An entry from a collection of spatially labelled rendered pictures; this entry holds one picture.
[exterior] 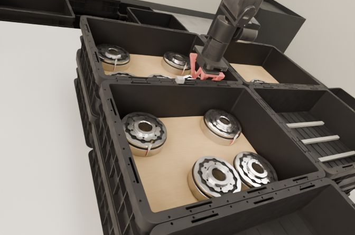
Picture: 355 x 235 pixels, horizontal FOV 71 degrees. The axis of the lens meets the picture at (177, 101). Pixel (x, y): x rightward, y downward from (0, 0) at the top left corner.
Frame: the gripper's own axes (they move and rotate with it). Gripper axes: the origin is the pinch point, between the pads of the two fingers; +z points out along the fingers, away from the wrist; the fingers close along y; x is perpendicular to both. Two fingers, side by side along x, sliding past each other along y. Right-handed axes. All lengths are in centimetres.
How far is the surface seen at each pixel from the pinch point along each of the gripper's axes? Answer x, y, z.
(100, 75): 30.1, -9.0, -5.8
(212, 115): 1.3, -13.0, 0.9
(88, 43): 31.3, 3.9, -5.6
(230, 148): -1.6, -21.6, 4.1
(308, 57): -295, 177, 60
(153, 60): 8.3, 16.4, 4.2
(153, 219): 26.9, -39.5, -5.9
